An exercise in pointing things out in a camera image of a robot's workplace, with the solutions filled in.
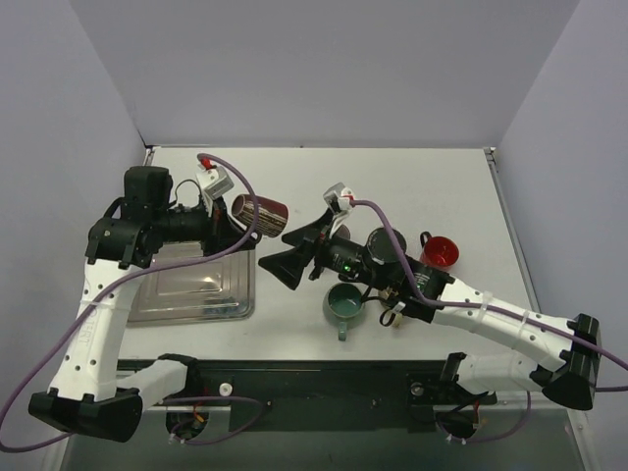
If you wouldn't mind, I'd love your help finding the beige round mug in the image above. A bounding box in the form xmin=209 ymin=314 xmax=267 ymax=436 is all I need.
xmin=378 ymin=288 xmax=404 ymax=329

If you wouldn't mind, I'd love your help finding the brown small mug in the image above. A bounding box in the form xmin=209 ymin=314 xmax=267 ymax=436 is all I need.
xmin=231 ymin=194 xmax=289 ymax=238

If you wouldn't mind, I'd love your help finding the red mug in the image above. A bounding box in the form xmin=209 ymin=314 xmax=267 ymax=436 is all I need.
xmin=419 ymin=231 xmax=460 ymax=271

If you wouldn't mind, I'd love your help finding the green mug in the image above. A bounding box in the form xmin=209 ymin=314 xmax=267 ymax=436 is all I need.
xmin=322 ymin=283 xmax=366 ymax=341

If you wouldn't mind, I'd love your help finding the lilac mug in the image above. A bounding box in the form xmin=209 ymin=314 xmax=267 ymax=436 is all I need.
xmin=336 ymin=225 xmax=351 ymax=239

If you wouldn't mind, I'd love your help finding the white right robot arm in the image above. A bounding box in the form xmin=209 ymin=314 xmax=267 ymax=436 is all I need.
xmin=259 ymin=211 xmax=601 ymax=410

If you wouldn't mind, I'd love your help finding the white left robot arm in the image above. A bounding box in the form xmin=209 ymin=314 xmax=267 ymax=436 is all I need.
xmin=28 ymin=165 xmax=289 ymax=443

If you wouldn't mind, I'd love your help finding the metal tray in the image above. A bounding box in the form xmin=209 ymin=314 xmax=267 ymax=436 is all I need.
xmin=128 ymin=251 xmax=255 ymax=327

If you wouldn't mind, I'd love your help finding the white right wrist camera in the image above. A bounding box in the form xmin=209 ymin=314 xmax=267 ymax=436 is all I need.
xmin=323 ymin=183 xmax=354 ymax=215

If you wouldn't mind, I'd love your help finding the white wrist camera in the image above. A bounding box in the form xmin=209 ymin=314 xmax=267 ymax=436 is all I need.
xmin=323 ymin=183 xmax=354 ymax=215
xmin=195 ymin=166 xmax=235 ymax=200

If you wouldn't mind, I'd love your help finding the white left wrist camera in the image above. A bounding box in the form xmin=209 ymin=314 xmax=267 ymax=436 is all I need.
xmin=195 ymin=166 xmax=235 ymax=200

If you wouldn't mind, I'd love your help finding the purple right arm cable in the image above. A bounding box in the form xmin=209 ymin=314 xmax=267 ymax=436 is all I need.
xmin=352 ymin=198 xmax=628 ymax=393

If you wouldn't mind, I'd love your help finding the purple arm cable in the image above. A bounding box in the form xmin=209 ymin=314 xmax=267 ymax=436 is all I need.
xmin=352 ymin=198 xmax=628 ymax=393
xmin=0 ymin=153 xmax=264 ymax=452

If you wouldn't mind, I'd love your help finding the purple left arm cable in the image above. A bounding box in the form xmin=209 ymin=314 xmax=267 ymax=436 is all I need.
xmin=0 ymin=153 xmax=264 ymax=452

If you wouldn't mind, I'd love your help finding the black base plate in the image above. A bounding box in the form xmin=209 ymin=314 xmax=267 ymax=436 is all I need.
xmin=166 ymin=360 xmax=497 ymax=436

